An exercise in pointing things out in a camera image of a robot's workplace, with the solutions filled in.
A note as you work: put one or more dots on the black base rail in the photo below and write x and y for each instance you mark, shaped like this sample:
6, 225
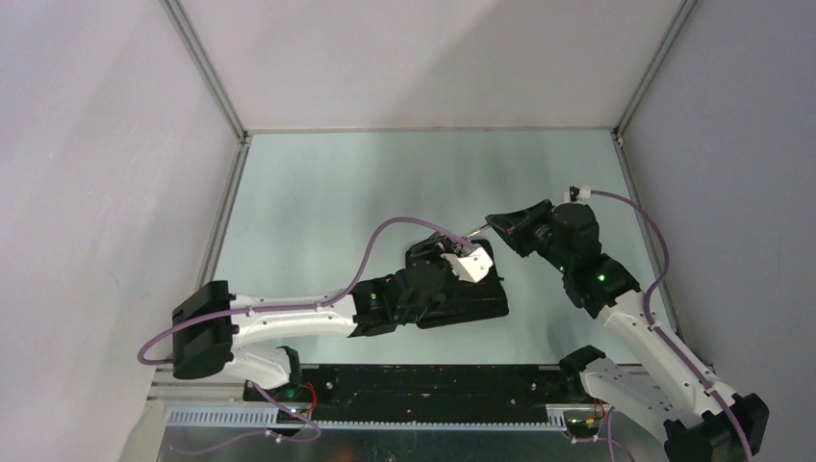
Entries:
440, 394

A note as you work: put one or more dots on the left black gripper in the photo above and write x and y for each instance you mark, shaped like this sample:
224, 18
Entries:
431, 248

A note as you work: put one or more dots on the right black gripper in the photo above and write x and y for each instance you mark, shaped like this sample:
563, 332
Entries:
516, 225

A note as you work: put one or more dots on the left aluminium frame post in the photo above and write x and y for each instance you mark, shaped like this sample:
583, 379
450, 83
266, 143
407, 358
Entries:
200, 58

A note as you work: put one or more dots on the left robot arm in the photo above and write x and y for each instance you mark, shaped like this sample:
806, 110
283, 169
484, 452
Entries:
216, 331

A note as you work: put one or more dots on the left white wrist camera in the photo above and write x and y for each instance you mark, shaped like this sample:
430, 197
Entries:
472, 267

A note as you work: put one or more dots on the black zippered tool case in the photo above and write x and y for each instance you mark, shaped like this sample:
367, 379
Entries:
464, 301

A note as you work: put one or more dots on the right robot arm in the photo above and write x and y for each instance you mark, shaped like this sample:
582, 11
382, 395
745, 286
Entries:
684, 405

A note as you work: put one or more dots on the right aluminium frame post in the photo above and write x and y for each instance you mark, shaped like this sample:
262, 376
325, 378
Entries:
661, 54

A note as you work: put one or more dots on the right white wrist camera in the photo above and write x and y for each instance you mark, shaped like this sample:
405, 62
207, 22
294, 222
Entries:
575, 194

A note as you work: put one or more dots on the silver scissors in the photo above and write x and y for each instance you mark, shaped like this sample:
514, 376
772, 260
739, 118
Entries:
483, 228

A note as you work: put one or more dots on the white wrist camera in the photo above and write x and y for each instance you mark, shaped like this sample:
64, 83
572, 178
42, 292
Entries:
575, 194
472, 267

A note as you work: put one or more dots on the aluminium frame post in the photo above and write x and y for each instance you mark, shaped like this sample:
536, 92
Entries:
200, 58
661, 54

